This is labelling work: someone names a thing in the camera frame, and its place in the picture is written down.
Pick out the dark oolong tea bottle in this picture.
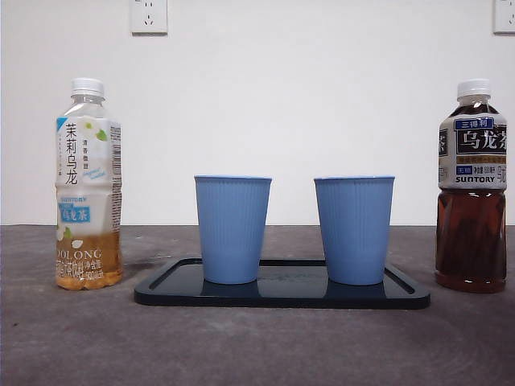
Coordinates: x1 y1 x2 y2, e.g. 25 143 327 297
434 78 515 294

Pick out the white wall socket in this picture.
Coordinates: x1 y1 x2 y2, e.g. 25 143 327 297
493 0 515 35
130 0 169 35

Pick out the blue ribbed cup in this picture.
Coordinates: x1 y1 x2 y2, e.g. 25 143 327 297
193 175 274 285
313 175 396 286

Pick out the jasmine oolong bottle white label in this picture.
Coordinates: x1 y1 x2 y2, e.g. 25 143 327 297
54 77 124 291

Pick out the dark rectangular tray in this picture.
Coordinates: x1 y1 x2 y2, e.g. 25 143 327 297
133 257 431 310

